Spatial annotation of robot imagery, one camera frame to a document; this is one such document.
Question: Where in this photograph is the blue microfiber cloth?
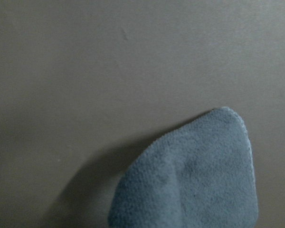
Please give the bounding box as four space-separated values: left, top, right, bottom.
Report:
108 107 258 228

